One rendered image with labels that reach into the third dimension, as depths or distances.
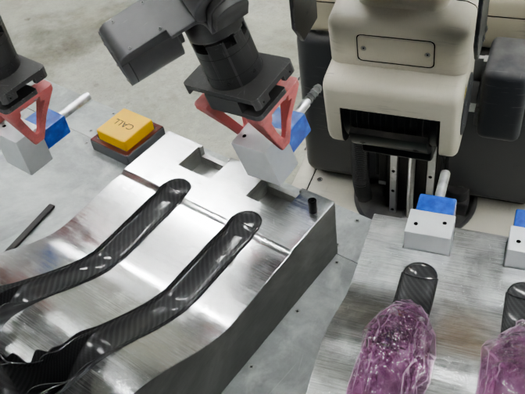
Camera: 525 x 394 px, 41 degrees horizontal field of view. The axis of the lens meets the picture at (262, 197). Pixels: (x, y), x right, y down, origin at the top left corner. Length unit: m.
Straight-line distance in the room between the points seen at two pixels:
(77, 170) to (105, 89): 1.63
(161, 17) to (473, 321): 0.42
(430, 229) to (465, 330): 0.13
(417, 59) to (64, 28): 2.21
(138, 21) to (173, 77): 2.02
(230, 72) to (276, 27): 2.16
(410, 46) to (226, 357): 0.58
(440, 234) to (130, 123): 0.50
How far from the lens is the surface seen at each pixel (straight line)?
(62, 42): 3.04
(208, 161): 0.90
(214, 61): 0.67
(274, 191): 0.85
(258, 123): 0.69
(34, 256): 0.81
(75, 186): 1.04
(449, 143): 1.17
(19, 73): 0.84
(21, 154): 0.89
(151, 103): 2.54
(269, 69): 0.70
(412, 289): 0.77
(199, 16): 0.59
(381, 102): 1.13
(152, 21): 0.62
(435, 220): 0.79
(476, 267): 0.79
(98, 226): 0.84
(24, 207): 1.04
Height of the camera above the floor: 1.46
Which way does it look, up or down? 44 degrees down
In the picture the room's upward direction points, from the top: 9 degrees counter-clockwise
